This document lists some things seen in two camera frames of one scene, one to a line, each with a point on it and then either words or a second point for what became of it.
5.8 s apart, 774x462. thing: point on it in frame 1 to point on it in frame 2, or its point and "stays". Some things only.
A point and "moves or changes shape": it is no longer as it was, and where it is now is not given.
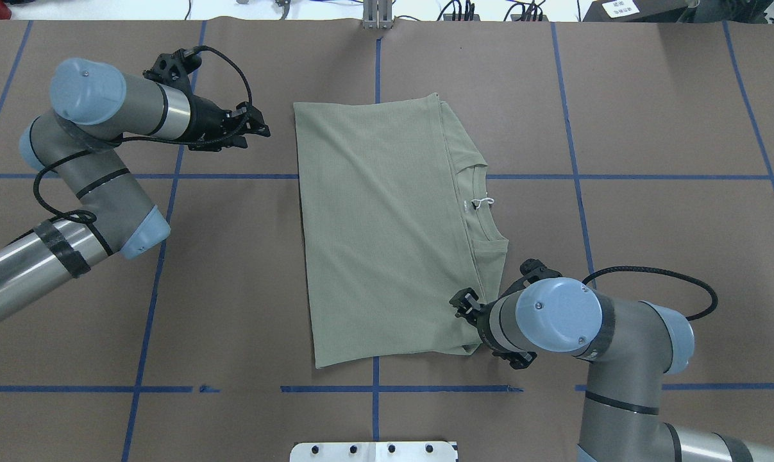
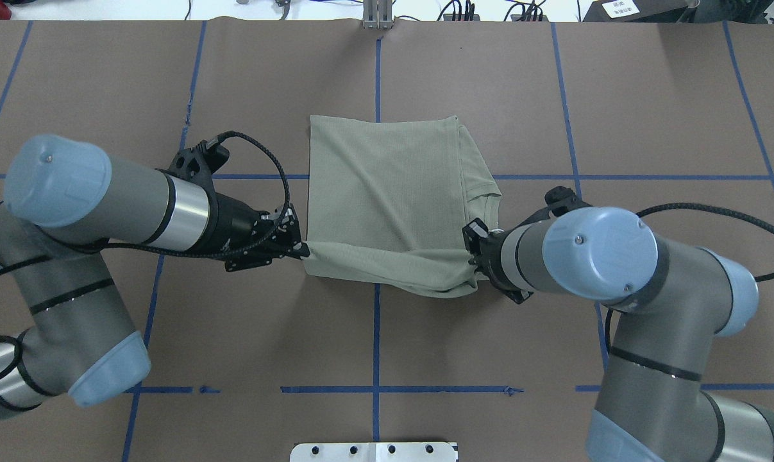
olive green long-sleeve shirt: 395,228 moves or changes shape
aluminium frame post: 378,14 stays
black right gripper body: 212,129 to 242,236
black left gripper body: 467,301 to 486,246
